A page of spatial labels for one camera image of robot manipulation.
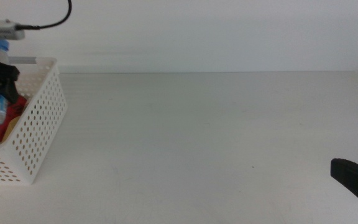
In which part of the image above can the left wrist camera black cable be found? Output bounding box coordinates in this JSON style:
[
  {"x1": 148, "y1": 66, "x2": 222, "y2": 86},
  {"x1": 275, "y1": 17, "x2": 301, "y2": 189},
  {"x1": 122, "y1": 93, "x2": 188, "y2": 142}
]
[{"x1": 14, "y1": 0, "x2": 73, "y2": 31}]

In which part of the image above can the white perforated plastic basket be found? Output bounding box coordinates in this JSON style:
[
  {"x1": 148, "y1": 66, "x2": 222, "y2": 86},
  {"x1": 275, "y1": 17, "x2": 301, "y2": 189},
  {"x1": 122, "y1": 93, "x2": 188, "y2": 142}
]
[{"x1": 0, "y1": 57, "x2": 68, "y2": 186}]

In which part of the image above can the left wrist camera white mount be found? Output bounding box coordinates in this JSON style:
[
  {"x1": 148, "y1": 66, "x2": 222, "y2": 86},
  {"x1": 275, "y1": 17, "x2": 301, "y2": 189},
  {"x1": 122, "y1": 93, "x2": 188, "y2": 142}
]
[{"x1": 0, "y1": 19, "x2": 26, "y2": 40}]

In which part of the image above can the yellow tea bottle green label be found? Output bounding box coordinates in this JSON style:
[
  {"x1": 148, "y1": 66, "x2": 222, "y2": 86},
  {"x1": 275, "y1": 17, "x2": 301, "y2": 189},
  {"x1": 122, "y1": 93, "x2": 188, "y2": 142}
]
[{"x1": 1, "y1": 115, "x2": 21, "y2": 142}]

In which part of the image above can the red soda can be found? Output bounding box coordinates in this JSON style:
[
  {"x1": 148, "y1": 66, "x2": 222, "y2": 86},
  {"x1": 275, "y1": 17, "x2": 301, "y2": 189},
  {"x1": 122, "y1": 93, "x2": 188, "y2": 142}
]
[{"x1": 0, "y1": 95, "x2": 27, "y2": 147}]

